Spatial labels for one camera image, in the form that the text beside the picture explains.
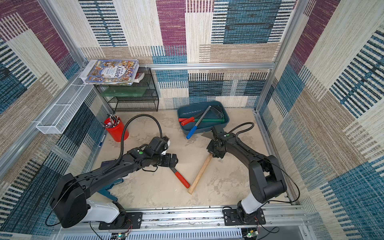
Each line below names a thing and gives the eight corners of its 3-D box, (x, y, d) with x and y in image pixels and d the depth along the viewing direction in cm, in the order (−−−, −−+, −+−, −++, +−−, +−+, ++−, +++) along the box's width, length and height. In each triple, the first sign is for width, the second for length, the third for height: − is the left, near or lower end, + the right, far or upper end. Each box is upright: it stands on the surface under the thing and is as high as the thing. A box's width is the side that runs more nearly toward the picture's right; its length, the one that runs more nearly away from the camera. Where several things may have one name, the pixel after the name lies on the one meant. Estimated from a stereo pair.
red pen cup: (111, 142, 105) (100, 127, 92) (116, 131, 111) (106, 115, 98) (126, 142, 105) (116, 127, 92) (130, 131, 111) (121, 115, 98)
